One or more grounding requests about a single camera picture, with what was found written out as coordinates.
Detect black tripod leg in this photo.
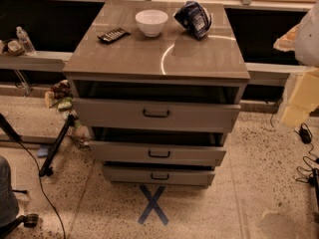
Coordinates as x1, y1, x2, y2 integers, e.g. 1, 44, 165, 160
39, 115, 74, 177

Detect black remote control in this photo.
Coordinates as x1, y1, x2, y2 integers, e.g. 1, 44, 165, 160
98, 28, 129, 44

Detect white ceramic bowl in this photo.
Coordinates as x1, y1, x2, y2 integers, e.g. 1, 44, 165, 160
136, 10, 168, 37

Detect clear water bottle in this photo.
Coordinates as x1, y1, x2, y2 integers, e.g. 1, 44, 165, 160
16, 26, 36, 56

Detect black power adapter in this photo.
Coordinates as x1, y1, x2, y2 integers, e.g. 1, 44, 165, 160
299, 123, 312, 143

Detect bottom grey drawer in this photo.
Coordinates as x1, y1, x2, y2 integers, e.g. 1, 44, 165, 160
103, 165, 215, 187

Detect top grey drawer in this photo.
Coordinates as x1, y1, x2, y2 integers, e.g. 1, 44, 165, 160
74, 98, 240, 132

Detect blue tape floor cross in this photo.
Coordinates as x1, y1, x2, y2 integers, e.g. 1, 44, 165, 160
138, 185, 168, 226

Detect pile of snack packages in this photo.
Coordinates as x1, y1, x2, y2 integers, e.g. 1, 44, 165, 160
45, 80, 91, 149

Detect grey drawer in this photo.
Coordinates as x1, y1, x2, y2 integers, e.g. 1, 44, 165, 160
74, 98, 240, 132
90, 141, 226, 167
103, 165, 215, 187

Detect grey drawer cabinet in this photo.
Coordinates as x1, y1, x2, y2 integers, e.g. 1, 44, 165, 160
64, 1, 249, 172

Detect office chair base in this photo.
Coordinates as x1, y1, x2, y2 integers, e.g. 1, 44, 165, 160
0, 213, 39, 239

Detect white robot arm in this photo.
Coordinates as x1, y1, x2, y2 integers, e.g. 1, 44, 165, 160
273, 2, 319, 127

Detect basket with items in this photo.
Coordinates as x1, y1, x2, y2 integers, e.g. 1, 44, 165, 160
0, 39, 24, 57

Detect middle grey drawer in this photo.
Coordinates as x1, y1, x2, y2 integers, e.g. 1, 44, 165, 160
90, 141, 226, 167

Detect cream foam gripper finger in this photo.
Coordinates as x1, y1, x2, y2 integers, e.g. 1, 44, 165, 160
280, 68, 319, 127
273, 25, 299, 52

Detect black floor cable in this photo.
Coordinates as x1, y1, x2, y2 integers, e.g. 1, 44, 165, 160
13, 136, 68, 239

